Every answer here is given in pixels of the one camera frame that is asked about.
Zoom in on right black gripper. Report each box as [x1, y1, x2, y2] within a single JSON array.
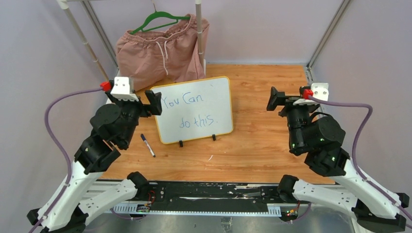
[[264, 86, 313, 151]]

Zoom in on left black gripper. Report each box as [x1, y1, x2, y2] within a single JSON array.
[[108, 88, 163, 144]]

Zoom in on white blue whiteboard marker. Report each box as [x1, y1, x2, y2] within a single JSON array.
[[140, 133, 156, 158]]

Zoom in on yellow framed whiteboard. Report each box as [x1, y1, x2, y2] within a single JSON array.
[[151, 76, 234, 144]]

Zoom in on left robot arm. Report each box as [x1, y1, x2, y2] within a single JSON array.
[[27, 90, 162, 233]]

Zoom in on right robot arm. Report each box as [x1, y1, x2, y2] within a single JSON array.
[[266, 83, 411, 233]]

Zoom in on green clothes hanger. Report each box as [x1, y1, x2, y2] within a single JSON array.
[[130, 0, 190, 35]]

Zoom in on white clothes rack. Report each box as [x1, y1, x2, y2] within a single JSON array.
[[57, 0, 207, 121]]

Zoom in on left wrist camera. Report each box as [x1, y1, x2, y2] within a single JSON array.
[[110, 77, 139, 101]]

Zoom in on pink drawstring shorts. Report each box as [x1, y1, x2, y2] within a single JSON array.
[[115, 14, 206, 90]]

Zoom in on wire whiteboard stand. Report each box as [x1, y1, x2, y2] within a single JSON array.
[[178, 134, 217, 148]]

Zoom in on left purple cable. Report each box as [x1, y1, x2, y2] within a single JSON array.
[[27, 82, 112, 233]]

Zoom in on purple cable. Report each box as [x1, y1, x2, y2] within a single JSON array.
[[27, 82, 112, 233], [302, 89, 412, 222]]

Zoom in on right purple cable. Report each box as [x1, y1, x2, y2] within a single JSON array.
[[302, 89, 412, 222]]

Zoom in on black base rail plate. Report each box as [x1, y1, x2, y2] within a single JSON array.
[[117, 181, 310, 215]]

